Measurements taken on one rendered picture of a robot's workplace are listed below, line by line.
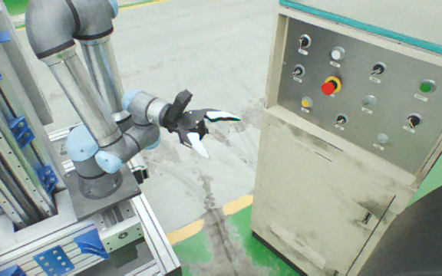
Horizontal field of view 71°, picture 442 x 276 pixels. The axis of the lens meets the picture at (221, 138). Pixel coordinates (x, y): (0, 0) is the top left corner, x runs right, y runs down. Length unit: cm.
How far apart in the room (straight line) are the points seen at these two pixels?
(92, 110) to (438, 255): 77
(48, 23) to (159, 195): 141
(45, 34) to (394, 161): 99
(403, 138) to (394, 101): 11
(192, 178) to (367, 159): 130
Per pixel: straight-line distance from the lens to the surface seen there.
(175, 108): 81
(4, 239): 134
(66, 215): 129
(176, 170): 215
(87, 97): 87
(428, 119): 96
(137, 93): 94
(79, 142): 105
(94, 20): 91
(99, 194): 115
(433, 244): 37
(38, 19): 85
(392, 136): 102
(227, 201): 198
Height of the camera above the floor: 160
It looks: 43 degrees down
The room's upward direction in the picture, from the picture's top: straight up
